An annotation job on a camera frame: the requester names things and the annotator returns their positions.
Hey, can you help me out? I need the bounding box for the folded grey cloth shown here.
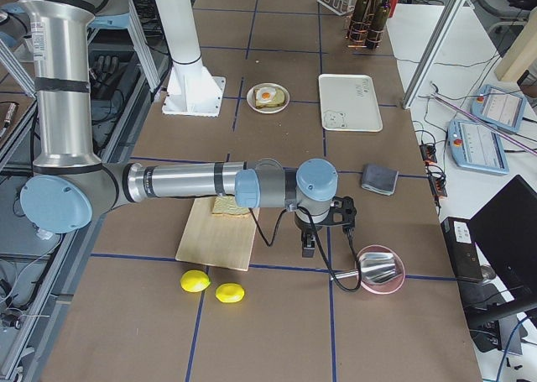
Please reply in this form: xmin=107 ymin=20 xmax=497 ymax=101
xmin=361 ymin=164 xmax=399 ymax=196

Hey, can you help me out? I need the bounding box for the wooden cutting board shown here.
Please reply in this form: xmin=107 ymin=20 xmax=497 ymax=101
xmin=175 ymin=197 xmax=256 ymax=271

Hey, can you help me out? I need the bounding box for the copper wire bottle rack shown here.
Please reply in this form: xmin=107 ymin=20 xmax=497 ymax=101
xmin=346 ymin=13 xmax=384 ymax=50

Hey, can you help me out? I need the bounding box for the blue teach pendant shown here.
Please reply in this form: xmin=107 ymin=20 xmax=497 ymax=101
xmin=448 ymin=119 xmax=509 ymax=175
xmin=471 ymin=84 xmax=526 ymax=133

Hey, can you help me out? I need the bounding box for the metal scoop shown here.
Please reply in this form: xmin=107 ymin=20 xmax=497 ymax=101
xmin=334 ymin=252 xmax=401 ymax=285

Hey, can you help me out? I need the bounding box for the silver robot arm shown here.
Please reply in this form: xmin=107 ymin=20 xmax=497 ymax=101
xmin=19 ymin=0 xmax=357 ymax=257

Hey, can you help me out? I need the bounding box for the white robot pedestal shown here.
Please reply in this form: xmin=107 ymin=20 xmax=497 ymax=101
xmin=155 ymin=0 xmax=226 ymax=117

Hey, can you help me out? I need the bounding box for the whole yellow lemon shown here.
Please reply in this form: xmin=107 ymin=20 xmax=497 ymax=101
xmin=180 ymin=269 xmax=211 ymax=293

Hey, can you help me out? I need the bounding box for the dark wine bottle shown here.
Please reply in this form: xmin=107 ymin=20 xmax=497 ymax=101
xmin=352 ymin=0 xmax=372 ymax=22
xmin=365 ymin=0 xmax=397 ymax=50

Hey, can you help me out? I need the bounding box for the far blue teach pendant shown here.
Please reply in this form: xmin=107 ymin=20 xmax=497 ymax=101
xmin=471 ymin=84 xmax=526 ymax=133

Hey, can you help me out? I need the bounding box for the black computer box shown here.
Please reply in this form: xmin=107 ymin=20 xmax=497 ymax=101
xmin=441 ymin=217 xmax=482 ymax=283

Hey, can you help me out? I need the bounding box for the pink bowl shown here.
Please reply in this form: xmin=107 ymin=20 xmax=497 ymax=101
xmin=357 ymin=245 xmax=406 ymax=295

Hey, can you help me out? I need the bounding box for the black camera cable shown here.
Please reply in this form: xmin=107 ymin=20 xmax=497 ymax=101
xmin=248 ymin=205 xmax=362 ymax=292

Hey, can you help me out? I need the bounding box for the aluminium frame post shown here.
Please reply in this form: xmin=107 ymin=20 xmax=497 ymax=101
xmin=402 ymin=0 xmax=465 ymax=109

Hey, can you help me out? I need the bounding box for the black laptop monitor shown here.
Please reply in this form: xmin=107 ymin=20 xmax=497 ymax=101
xmin=467 ymin=175 xmax=536 ymax=328

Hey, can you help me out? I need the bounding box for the yellow lemon half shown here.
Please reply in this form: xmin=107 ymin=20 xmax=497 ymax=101
xmin=215 ymin=283 xmax=245 ymax=303

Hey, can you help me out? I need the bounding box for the fried egg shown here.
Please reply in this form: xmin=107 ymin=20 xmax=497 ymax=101
xmin=255 ymin=86 xmax=277 ymax=104

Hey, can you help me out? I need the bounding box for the purple reaching stick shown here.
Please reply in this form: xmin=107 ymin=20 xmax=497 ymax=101
xmin=431 ymin=84 xmax=536 ymax=155

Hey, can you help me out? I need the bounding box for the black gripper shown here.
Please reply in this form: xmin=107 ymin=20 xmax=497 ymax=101
xmin=294 ymin=196 xmax=357 ymax=258

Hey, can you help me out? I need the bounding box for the cream bear tray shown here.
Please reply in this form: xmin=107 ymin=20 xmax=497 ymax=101
xmin=318 ymin=74 xmax=383 ymax=133

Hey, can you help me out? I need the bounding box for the near blue teach pendant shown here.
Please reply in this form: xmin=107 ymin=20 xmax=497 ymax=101
xmin=448 ymin=119 xmax=509 ymax=175

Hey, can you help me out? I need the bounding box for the white round plate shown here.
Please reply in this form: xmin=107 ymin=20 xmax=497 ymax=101
xmin=247 ymin=83 xmax=290 ymax=114

